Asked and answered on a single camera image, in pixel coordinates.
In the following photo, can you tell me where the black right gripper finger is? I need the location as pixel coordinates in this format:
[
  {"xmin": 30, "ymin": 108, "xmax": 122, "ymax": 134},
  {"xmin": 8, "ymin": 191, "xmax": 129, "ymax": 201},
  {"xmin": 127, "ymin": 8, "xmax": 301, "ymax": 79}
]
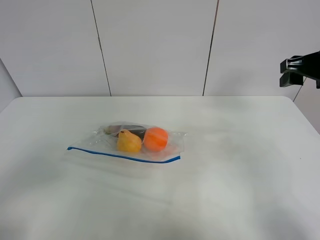
[
  {"xmin": 279, "ymin": 70, "xmax": 320, "ymax": 89},
  {"xmin": 280, "ymin": 51, "xmax": 320, "ymax": 74}
]

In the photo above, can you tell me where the clear zip bag blue seal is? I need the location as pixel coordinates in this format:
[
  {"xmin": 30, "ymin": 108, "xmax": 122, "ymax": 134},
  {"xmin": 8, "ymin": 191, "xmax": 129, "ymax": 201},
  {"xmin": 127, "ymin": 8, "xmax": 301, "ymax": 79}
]
[{"xmin": 67, "ymin": 121, "xmax": 187, "ymax": 164}]

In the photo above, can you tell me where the orange fruit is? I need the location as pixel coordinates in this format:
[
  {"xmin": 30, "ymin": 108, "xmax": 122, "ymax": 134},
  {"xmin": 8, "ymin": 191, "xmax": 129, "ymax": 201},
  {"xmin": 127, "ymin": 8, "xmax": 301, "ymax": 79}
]
[{"xmin": 143, "ymin": 127, "xmax": 169, "ymax": 152}]

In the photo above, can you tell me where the dark purple eggplant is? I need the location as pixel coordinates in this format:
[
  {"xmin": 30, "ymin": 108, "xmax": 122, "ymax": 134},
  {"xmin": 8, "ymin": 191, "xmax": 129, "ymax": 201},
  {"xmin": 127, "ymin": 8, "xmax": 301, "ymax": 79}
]
[{"xmin": 103, "ymin": 124, "xmax": 147, "ymax": 140}]

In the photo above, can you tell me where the yellow pear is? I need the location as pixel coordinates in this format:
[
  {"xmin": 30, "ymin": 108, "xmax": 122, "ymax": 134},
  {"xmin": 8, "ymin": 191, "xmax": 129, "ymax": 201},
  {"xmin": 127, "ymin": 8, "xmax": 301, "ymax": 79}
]
[{"xmin": 117, "ymin": 129, "xmax": 142, "ymax": 153}]

